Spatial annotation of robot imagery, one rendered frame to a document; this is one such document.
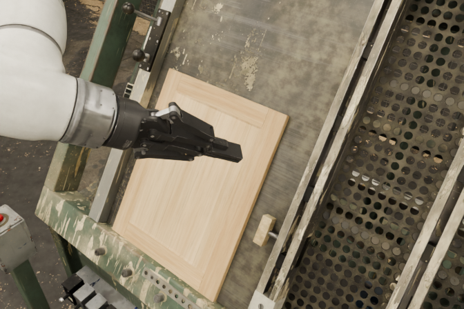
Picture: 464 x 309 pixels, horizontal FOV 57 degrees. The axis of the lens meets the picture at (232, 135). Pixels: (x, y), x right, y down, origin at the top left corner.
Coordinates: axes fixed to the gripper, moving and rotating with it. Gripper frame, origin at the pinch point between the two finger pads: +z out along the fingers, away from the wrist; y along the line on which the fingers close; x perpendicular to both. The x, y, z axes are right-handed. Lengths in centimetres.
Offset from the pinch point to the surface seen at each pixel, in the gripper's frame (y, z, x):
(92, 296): -93, 14, 3
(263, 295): -37, 36, -13
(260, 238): -33.6, 36.1, 1.1
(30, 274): -119, 1, 18
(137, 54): -34, 3, 54
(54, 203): -97, 1, 36
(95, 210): -82, 10, 28
